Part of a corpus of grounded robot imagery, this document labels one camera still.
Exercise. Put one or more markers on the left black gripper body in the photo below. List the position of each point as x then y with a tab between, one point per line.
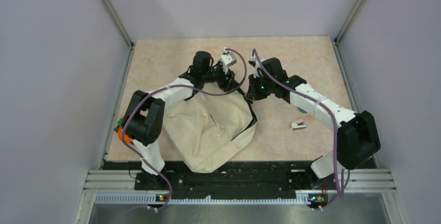
217	75

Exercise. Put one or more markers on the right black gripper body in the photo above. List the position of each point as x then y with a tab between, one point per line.
261	87

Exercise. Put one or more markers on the beige canvas backpack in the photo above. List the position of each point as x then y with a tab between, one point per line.
209	130

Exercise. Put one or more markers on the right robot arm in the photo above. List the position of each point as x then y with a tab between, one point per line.
355	135

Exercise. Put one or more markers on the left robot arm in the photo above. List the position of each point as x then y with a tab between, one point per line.
142	122

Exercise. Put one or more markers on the pink orange marker pen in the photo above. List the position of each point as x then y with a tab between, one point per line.
301	123

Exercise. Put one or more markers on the orange tape dispenser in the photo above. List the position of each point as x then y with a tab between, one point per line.
119	130

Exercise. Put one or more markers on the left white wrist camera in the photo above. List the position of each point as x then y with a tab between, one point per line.
227	60

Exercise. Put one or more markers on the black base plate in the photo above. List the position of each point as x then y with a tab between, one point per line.
236	181

